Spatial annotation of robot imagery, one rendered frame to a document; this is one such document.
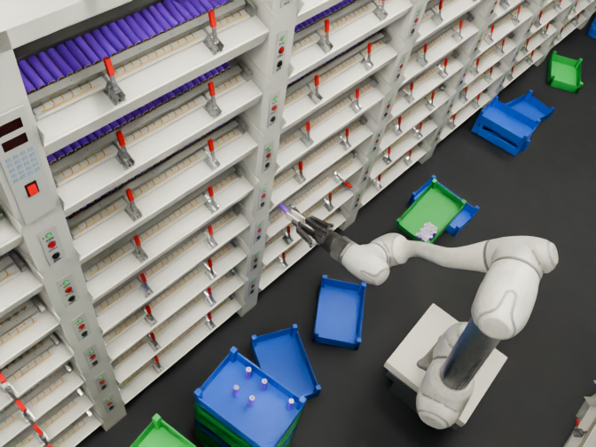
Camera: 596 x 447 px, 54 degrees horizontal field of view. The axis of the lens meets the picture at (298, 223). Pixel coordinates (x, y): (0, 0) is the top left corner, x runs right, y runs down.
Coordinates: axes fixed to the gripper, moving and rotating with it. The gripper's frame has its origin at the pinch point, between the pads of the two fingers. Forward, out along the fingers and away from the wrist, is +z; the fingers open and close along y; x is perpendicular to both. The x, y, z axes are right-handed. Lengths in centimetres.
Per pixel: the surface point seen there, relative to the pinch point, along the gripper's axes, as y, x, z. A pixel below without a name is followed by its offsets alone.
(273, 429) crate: -56, -25, -43
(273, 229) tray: -4.6, -7.9, 7.3
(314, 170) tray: 14.9, 11.3, 4.4
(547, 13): 232, -6, 12
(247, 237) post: -20.2, 1.6, 4.9
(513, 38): 189, -5, 12
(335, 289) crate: 21, -59, -5
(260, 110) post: -20, 61, -6
